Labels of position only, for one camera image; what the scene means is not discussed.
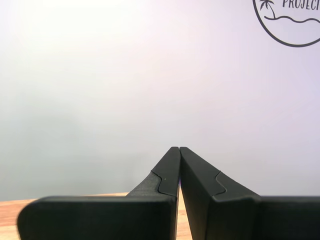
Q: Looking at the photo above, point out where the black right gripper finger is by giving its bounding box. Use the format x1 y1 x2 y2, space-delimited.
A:
16 146 181 240
179 146 320 240

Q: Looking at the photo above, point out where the round black wall logo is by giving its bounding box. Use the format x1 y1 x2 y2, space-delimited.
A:
252 0 320 48

